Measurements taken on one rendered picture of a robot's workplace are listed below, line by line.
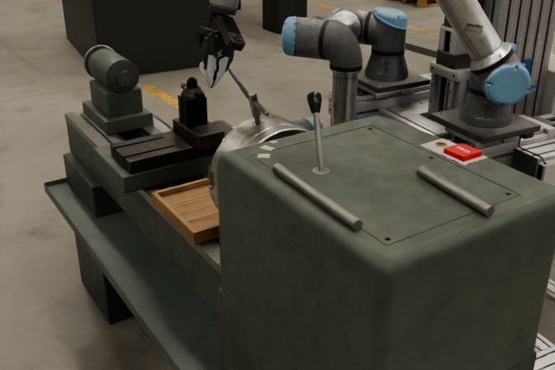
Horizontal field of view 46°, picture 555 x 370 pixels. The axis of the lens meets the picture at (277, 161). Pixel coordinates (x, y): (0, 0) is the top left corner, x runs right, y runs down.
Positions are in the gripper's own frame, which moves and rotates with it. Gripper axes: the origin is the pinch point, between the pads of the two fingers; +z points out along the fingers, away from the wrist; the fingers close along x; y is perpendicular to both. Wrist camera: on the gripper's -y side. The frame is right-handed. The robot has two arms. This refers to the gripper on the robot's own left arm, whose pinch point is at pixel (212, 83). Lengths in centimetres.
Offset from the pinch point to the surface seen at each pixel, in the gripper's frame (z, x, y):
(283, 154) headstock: 6.0, 1.6, -39.0
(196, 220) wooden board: 42.3, -5.7, 4.4
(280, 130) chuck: 5.4, -8.2, -23.1
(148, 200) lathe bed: 47, -3, 32
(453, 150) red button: -3, -28, -60
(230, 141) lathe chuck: 11.6, -0.1, -13.9
